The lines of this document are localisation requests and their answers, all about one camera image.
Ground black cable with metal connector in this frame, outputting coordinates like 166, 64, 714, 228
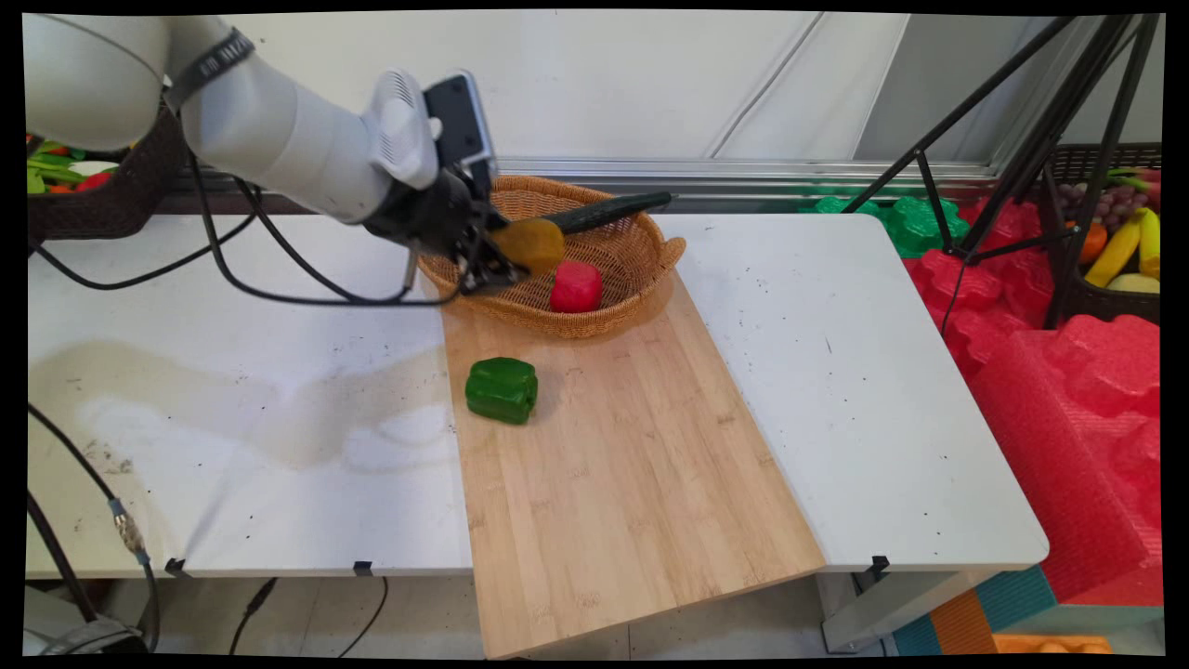
28, 402, 163, 653

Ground red foam mat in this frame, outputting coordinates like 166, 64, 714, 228
905, 197, 1164, 607

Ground yellow toy banana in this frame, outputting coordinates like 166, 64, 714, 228
1084, 212, 1143, 289
1138, 206, 1162, 280

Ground dark green toy cucumber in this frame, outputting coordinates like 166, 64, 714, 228
543, 191, 673, 235

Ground black cable under table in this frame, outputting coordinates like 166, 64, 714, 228
229, 577, 279, 657
335, 576, 390, 659

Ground grey table leg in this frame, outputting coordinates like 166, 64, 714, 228
821, 569, 1000, 652

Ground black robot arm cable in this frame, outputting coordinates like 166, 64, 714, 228
28, 177, 261, 292

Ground purple toy grapes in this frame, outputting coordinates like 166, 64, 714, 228
1059, 181, 1149, 233

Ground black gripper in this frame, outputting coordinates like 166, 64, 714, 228
364, 166, 531, 297

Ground red toy bell pepper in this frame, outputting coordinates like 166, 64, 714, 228
549, 260, 604, 315

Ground aluminium window rail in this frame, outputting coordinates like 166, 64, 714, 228
492, 155, 1002, 202

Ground red green toy fruit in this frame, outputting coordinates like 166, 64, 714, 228
1108, 166, 1162, 211

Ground thick black cable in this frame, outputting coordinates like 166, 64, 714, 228
26, 491, 100, 625

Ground wooden cutting board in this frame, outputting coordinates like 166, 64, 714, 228
439, 269, 828, 661

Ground black tripod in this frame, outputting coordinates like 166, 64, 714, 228
841, 14, 1162, 332

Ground dark wicker fruit basket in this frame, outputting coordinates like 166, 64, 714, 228
1040, 142, 1162, 326

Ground tan wicker basket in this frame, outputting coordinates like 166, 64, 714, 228
417, 175, 687, 340

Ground yellow toy bell pepper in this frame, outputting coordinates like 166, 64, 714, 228
490, 218, 568, 277

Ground green foam mat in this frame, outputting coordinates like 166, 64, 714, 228
799, 192, 973, 259

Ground green toy bell pepper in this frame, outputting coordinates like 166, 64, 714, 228
464, 357, 540, 426

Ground toy vegetables pile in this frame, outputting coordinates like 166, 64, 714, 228
26, 134, 124, 197

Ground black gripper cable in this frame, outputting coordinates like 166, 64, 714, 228
189, 153, 465, 308

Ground blue and orange floor mat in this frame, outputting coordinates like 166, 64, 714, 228
892, 564, 1060, 657

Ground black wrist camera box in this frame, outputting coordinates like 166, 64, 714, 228
423, 72, 497, 174

